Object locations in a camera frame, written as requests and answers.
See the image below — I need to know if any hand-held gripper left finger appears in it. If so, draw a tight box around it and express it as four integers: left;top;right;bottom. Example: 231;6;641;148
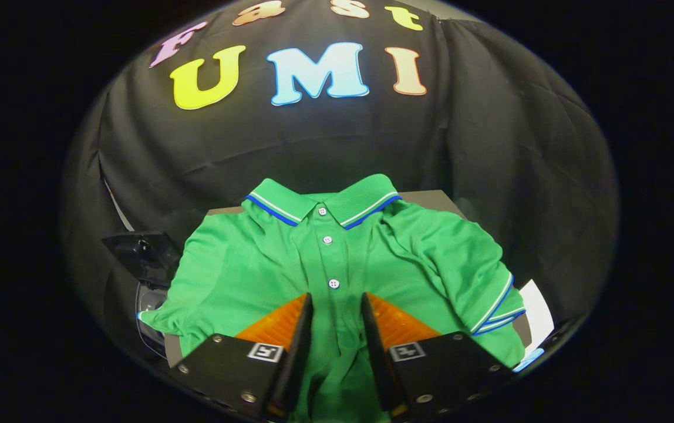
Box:
168;293;314;422

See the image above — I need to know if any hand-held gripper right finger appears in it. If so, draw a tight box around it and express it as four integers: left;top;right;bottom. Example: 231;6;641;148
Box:
361;291;514;421

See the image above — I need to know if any green polo shirt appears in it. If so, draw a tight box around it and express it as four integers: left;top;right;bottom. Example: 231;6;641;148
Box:
137;174;527;423

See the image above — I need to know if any grey washing machine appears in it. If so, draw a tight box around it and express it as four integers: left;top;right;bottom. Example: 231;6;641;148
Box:
134;282;169;356

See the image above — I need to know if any dark transparent washing machine lid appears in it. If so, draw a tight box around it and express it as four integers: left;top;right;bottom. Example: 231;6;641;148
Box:
102;231;182;288

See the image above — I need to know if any white flat board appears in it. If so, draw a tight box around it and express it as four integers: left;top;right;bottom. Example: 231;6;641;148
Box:
518;279;555;354

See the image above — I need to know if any black backdrop cloth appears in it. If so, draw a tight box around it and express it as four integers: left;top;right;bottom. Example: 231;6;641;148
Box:
60;0;619;365

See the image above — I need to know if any beige cabinet with black frame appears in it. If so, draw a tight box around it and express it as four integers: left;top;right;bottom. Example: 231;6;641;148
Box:
164;189;534;368

